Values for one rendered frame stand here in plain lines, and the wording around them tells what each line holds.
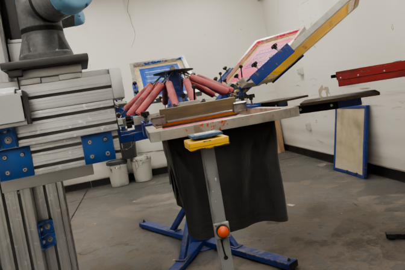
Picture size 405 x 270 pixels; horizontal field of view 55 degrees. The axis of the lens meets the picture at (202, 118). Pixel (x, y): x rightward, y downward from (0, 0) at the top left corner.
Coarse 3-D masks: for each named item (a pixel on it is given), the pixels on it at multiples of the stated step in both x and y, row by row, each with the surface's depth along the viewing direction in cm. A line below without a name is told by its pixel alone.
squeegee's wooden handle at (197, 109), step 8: (192, 104) 204; (200, 104) 205; (208, 104) 206; (216, 104) 207; (224, 104) 207; (232, 104) 208; (160, 112) 201; (168, 112) 202; (176, 112) 203; (184, 112) 204; (192, 112) 204; (200, 112) 205; (208, 112) 206; (168, 120) 202
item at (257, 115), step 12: (252, 108) 199; (264, 108) 181; (276, 108) 166; (288, 108) 151; (228, 120) 147; (240, 120) 148; (252, 120) 149; (264, 120) 150; (276, 120) 151; (156, 132) 143; (168, 132) 144; (180, 132) 144; (192, 132) 145
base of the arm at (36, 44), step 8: (24, 32) 110; (32, 32) 109; (40, 32) 109; (48, 32) 110; (56, 32) 112; (24, 40) 110; (32, 40) 108; (40, 40) 108; (48, 40) 109; (56, 40) 110; (64, 40) 113; (24, 48) 110; (32, 48) 108; (40, 48) 108; (48, 48) 108; (56, 48) 109; (64, 48) 113; (24, 56) 108; (32, 56) 107; (40, 56) 107; (48, 56) 108; (56, 56) 109
